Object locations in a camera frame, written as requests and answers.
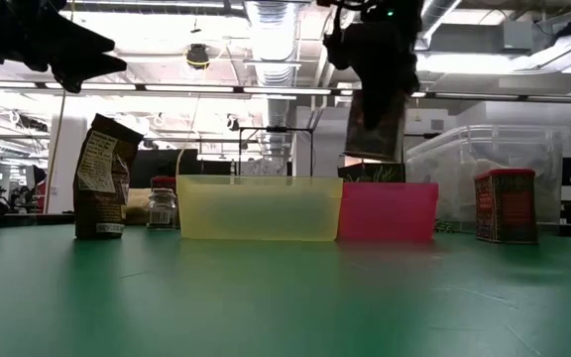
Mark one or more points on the green succulent plant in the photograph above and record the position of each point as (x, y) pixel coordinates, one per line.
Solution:
(370, 173)

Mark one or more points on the pink plastic bin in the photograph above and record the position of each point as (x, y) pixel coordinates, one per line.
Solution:
(387, 210)

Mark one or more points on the silver ventilation duct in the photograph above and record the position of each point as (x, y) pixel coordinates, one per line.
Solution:
(270, 49)

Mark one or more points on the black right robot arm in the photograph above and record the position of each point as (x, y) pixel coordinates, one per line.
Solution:
(365, 4)

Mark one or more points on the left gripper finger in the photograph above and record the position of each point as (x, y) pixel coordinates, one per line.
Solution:
(77, 39)
(82, 67)

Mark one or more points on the dark monitor screen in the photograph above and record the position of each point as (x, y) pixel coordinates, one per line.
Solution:
(161, 163)

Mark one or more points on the white pillar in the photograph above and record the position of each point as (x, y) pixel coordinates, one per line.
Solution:
(62, 163)

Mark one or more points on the brown spice pouch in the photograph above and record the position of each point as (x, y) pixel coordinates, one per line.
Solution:
(99, 198)

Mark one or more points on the horizontal metal frame bar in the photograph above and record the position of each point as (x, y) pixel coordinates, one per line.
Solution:
(489, 96)

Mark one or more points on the black ceiling device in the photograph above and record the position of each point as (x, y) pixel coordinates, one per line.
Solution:
(197, 55)

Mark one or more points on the green table mat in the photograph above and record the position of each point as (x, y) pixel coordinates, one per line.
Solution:
(285, 297)

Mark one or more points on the clear plastic tub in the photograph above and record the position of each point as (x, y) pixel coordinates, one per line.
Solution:
(489, 149)

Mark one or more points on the small glass jar cork lid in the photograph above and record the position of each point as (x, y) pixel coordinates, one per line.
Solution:
(161, 210)

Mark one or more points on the yellow-green plastic bin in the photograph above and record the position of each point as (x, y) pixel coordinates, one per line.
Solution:
(258, 208)

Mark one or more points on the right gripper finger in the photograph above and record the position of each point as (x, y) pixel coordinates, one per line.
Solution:
(379, 111)

